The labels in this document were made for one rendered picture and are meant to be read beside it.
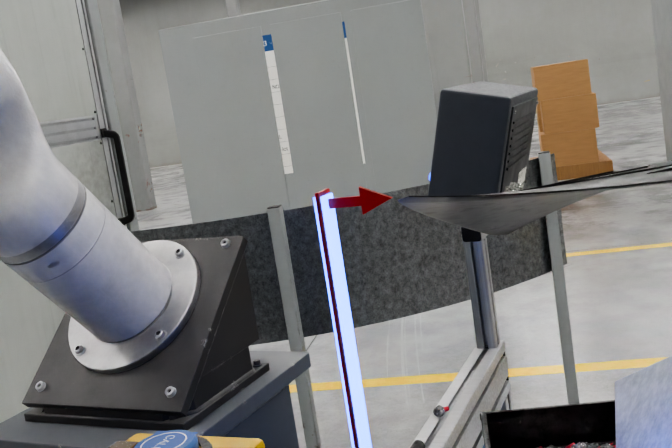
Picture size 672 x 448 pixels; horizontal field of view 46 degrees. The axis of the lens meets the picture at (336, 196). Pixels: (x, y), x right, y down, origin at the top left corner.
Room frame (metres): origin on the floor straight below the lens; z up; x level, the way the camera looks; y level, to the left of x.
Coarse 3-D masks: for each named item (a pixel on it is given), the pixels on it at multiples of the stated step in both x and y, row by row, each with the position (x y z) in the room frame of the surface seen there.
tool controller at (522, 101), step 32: (448, 96) 1.21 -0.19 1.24; (480, 96) 1.19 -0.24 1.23; (512, 96) 1.20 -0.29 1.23; (448, 128) 1.21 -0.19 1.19; (480, 128) 1.19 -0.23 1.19; (512, 128) 1.20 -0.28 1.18; (448, 160) 1.22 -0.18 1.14; (480, 160) 1.20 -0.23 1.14; (512, 160) 1.25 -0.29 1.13; (448, 192) 1.22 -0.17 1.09; (480, 192) 1.20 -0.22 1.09
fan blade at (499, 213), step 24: (648, 168) 0.56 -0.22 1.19; (504, 192) 0.55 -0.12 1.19; (528, 192) 0.53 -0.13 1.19; (552, 192) 0.52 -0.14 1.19; (576, 192) 0.53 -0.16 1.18; (600, 192) 0.67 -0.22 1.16; (432, 216) 0.65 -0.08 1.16; (456, 216) 0.65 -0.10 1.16; (480, 216) 0.67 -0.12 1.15; (504, 216) 0.68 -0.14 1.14; (528, 216) 0.70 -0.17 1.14
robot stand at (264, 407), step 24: (264, 360) 1.04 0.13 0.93; (288, 360) 1.03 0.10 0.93; (264, 384) 0.95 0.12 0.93; (288, 384) 1.01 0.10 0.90; (240, 408) 0.89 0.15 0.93; (264, 408) 0.96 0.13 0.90; (288, 408) 1.01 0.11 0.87; (0, 432) 0.92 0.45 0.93; (24, 432) 0.91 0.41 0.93; (48, 432) 0.90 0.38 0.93; (72, 432) 0.89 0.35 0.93; (96, 432) 0.88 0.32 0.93; (120, 432) 0.87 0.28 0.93; (144, 432) 0.86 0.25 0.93; (216, 432) 0.85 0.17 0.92; (240, 432) 0.91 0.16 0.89; (264, 432) 0.95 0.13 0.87; (288, 432) 1.00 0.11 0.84
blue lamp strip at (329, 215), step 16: (336, 224) 0.68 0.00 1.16; (336, 240) 0.68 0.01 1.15; (336, 256) 0.67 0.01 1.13; (336, 272) 0.67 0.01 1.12; (336, 288) 0.67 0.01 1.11; (352, 336) 0.68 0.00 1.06; (352, 352) 0.68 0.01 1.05; (352, 368) 0.67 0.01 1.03; (352, 384) 0.67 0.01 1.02; (352, 400) 0.67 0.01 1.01; (368, 432) 0.68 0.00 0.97
